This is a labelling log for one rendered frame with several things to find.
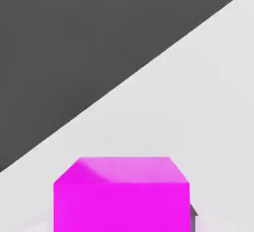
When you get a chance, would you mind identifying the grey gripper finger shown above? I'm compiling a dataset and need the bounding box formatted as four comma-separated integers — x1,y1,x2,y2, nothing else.
190,203,217,232

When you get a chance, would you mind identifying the small magenta cube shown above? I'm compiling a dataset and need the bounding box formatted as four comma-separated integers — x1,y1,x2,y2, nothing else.
53,156,191,232

